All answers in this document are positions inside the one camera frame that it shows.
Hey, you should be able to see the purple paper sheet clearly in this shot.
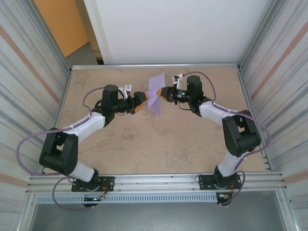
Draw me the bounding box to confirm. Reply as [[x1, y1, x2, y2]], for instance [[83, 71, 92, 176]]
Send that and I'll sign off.
[[147, 73, 167, 116]]

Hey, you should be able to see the grey metal sheet shelf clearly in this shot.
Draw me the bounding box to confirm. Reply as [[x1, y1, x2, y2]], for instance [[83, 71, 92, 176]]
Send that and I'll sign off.
[[28, 203, 288, 231]]

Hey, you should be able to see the orange wooden door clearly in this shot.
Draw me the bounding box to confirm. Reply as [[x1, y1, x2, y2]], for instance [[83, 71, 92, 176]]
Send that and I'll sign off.
[[33, 0, 90, 58]]

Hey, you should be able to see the translucent corrugated side panel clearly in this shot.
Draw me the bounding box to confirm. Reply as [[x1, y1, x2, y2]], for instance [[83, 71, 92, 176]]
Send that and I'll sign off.
[[0, 0, 70, 215], [240, 0, 308, 205]]

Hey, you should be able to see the aluminium table edge rail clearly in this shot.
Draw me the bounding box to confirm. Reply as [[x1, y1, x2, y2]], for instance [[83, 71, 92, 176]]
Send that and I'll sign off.
[[71, 63, 242, 71], [237, 67, 273, 172], [40, 68, 73, 175]]

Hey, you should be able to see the white door frame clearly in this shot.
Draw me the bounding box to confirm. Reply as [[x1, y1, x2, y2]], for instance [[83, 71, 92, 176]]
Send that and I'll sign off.
[[83, 0, 114, 65]]

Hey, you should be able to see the wide aluminium mounting rail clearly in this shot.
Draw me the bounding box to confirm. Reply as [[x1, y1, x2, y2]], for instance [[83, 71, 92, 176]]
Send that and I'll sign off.
[[28, 171, 288, 193]]

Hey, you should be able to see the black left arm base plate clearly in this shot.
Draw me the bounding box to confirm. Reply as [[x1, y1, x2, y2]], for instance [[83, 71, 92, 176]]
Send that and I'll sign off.
[[71, 176, 115, 193]]

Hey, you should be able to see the aluminium upright frame post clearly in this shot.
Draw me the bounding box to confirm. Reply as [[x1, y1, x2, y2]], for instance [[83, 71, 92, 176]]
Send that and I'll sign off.
[[239, 0, 289, 73], [0, 0, 73, 75]]

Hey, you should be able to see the red orange wire bundle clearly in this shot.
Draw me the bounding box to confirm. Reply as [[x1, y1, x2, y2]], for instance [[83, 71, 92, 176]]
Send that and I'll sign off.
[[100, 181, 109, 199], [228, 182, 238, 199]]

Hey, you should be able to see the grey slotted cable duct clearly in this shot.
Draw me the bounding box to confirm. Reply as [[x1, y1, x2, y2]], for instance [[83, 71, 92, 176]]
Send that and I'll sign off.
[[36, 193, 218, 203]]

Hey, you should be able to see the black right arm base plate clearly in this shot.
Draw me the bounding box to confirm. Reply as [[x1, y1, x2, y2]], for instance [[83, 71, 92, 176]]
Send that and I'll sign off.
[[197, 174, 241, 191]]

